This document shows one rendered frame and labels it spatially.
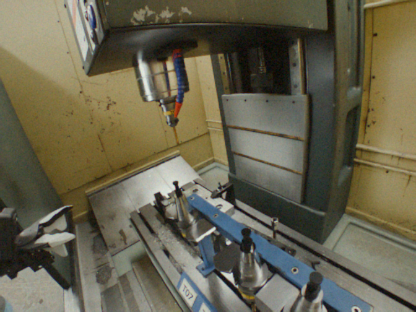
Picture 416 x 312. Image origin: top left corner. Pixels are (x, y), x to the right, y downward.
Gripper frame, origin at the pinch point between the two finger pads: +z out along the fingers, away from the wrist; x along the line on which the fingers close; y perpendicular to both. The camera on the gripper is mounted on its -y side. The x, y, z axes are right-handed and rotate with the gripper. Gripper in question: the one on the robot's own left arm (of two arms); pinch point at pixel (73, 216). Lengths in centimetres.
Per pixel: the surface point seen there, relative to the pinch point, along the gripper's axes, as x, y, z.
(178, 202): 13.6, 1.8, 23.5
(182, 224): 14.8, 7.4, 22.3
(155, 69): -2.3, -28.6, 33.2
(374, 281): 53, 40, 61
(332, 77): 24, -17, 84
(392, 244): 57, 72, 114
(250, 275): 36.1, 5.7, 22.9
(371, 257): 50, 72, 99
